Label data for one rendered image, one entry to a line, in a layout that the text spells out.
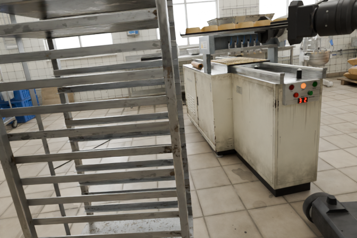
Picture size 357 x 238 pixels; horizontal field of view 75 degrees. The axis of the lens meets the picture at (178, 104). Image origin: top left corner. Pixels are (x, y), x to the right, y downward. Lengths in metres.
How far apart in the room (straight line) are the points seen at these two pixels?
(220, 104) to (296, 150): 0.77
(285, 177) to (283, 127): 0.37
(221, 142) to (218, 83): 0.58
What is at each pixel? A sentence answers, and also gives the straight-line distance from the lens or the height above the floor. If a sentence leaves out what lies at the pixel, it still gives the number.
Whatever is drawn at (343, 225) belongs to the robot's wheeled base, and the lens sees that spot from 1.54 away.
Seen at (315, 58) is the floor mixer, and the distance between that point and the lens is 5.41.
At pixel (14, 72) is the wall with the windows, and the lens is 5.97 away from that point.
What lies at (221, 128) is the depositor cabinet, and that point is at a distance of 2.27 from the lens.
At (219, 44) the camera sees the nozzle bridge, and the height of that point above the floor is 1.09.
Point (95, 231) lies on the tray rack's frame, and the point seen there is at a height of 0.15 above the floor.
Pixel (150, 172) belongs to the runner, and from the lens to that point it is 0.89.
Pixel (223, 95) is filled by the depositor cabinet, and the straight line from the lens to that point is 2.18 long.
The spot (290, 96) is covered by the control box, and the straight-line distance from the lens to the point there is 1.61.
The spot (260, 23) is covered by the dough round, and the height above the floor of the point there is 1.18.
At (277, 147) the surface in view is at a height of 0.41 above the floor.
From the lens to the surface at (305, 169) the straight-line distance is 1.92.
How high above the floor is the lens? 1.14
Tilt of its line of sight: 14 degrees down
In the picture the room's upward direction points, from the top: 6 degrees counter-clockwise
